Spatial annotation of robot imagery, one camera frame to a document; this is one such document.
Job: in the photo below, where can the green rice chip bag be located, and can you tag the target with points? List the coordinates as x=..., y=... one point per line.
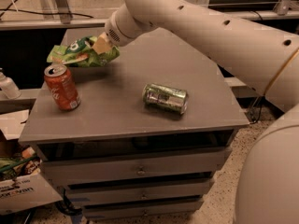
x=80, y=53

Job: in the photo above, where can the red coke can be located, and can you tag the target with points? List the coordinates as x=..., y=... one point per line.
x=62, y=86

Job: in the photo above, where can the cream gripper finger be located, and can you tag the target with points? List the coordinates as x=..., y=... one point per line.
x=102, y=44

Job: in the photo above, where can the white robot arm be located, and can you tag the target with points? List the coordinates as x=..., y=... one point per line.
x=264, y=58

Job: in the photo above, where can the top grey drawer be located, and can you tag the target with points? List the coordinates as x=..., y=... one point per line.
x=179, y=162

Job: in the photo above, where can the white cardboard box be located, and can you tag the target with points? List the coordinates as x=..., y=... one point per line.
x=26, y=191

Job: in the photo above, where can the middle grey drawer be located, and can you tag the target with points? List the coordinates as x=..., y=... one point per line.
x=140, y=192

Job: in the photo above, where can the grey drawer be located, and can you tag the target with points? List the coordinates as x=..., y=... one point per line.
x=140, y=192
x=179, y=162
x=144, y=209

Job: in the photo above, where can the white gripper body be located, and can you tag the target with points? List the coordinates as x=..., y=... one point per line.
x=114, y=31

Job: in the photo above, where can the grey drawer cabinet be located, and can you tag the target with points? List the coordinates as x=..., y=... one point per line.
x=112, y=120

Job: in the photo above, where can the white plastic bottle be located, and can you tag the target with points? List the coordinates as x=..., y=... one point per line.
x=8, y=87

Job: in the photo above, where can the metal frame rail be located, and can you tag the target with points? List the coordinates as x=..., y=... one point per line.
x=266, y=15

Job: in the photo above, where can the bottom grey drawer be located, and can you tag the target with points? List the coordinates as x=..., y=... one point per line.
x=144, y=209

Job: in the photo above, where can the green soda can lying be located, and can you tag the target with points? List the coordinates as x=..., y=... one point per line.
x=168, y=98

